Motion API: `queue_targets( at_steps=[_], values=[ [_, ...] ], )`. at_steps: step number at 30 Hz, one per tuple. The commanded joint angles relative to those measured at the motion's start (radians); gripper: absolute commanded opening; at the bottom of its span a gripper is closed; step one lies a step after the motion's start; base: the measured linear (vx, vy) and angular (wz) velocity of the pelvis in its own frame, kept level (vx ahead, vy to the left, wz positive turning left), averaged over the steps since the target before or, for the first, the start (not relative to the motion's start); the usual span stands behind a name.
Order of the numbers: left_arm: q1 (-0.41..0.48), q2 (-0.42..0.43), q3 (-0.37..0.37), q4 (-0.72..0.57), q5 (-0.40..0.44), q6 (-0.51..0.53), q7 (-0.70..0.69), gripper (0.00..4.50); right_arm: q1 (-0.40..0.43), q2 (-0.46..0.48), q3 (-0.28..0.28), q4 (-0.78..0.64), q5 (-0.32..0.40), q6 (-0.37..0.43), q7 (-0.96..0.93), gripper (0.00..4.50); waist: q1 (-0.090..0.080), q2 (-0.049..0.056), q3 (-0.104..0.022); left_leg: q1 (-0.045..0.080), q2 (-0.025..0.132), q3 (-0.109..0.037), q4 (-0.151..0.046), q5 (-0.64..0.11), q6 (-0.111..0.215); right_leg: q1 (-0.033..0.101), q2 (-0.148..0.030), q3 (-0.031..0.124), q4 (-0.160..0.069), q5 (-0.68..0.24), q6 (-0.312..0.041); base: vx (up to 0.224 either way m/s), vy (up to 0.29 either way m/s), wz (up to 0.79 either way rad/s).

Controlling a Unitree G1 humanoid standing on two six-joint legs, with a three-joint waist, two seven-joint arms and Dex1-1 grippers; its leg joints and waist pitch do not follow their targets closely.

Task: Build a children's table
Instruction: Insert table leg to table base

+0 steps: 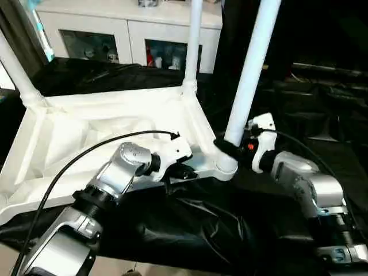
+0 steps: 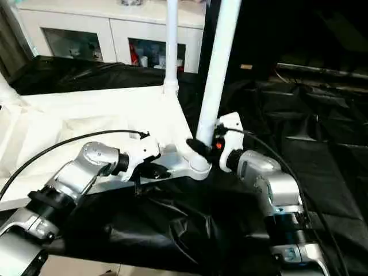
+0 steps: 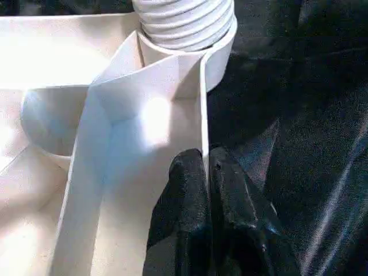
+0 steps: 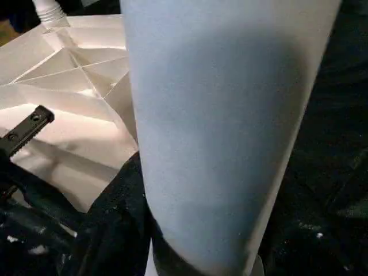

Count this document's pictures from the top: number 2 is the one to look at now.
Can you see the white plastic table top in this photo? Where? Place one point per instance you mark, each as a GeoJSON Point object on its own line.
{"type": "Point", "coordinates": [86, 106]}

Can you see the yellow label sticker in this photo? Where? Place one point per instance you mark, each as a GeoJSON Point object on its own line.
{"type": "Point", "coordinates": [246, 66]}

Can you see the white glass-door cabinet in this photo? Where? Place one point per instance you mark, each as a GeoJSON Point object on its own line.
{"type": "Point", "coordinates": [115, 37]}

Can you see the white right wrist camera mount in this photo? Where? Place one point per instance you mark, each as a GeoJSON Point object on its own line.
{"type": "Point", "coordinates": [233, 126]}

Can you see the white printed cup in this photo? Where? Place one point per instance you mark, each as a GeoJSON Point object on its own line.
{"type": "Point", "coordinates": [159, 61]}

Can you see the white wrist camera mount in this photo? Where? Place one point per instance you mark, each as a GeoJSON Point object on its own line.
{"type": "Point", "coordinates": [233, 126]}
{"type": "Point", "coordinates": [143, 149]}

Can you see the black plastic mat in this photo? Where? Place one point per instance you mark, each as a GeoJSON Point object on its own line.
{"type": "Point", "coordinates": [316, 143]}

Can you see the small white jar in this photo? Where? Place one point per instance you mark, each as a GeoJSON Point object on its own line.
{"type": "Point", "coordinates": [143, 61]}

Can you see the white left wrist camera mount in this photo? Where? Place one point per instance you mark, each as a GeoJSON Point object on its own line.
{"type": "Point", "coordinates": [143, 149]}

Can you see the white plastic table leg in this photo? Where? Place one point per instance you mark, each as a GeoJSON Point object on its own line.
{"type": "Point", "coordinates": [217, 72]}
{"type": "Point", "coordinates": [7, 89]}
{"type": "Point", "coordinates": [172, 43]}

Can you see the grey curtain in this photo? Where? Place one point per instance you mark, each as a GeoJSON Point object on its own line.
{"type": "Point", "coordinates": [11, 43]}

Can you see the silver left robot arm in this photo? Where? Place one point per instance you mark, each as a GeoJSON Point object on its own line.
{"type": "Point", "coordinates": [95, 155]}

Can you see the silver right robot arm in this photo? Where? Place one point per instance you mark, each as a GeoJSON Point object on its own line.
{"type": "Point", "coordinates": [267, 172]}

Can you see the white printed figurine mug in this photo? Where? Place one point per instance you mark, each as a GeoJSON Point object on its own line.
{"type": "Point", "coordinates": [95, 51]}
{"type": "Point", "coordinates": [74, 52]}

